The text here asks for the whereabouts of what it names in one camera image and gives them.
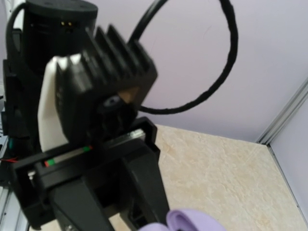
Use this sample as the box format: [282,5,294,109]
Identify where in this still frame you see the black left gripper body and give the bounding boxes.
[13,117,160,229]

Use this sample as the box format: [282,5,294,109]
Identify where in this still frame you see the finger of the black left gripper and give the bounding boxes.
[122,144,169,228]
[49,178,113,231]

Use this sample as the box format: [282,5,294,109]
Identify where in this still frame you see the purple earbud charging case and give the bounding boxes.
[139,209,226,231]

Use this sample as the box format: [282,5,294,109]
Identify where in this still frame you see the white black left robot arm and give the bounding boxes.
[2,0,169,231]

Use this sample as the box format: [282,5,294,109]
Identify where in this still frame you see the aluminium front rail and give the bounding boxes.
[0,187,28,231]

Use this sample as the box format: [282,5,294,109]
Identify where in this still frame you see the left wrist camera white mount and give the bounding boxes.
[38,24,159,152]

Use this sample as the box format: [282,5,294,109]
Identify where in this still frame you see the aluminium corner post right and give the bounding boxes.
[257,78,308,145]

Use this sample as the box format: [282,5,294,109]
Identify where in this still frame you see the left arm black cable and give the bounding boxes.
[128,0,239,116]

